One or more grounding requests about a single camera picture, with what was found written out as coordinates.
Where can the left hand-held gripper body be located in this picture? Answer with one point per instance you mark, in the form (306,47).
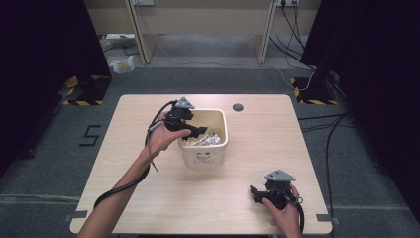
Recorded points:
(178,119)

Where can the black curtain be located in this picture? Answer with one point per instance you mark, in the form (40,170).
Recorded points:
(379,66)
(33,49)

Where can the white power strip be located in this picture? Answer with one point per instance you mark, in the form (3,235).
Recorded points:
(119,36)

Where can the cream bin with face print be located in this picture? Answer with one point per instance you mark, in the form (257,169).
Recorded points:
(204,158)

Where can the clear plastic bag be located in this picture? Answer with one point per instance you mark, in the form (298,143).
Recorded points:
(122,65)

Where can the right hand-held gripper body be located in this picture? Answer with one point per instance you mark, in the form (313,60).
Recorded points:
(280,195)

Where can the wall socket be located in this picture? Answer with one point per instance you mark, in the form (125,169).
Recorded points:
(142,2)
(288,2)

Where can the stand base with striped tape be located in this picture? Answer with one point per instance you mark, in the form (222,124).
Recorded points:
(84,92)
(313,92)

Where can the wooden desk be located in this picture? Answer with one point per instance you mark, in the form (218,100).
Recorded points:
(198,20)

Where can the person's right hand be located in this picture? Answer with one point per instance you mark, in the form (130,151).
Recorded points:
(287,219)

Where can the grey tape strip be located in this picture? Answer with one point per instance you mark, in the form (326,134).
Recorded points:
(327,217)
(76,215)

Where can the person's left hand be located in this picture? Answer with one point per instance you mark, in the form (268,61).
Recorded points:
(161,139)

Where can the silver items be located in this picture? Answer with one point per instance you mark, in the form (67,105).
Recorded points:
(208,140)

